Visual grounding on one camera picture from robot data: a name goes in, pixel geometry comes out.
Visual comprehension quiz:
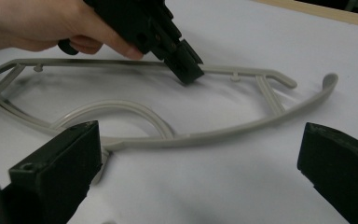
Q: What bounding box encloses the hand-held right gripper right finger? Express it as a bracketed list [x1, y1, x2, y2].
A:
[296, 121, 358, 224]

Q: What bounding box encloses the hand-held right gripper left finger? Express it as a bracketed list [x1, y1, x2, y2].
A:
[8, 120, 103, 224]

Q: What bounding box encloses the grey plastic clothes hanger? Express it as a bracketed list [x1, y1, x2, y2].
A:
[0, 57, 339, 186]

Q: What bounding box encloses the white table cover sheet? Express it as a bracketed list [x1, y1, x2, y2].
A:
[0, 0, 358, 224]

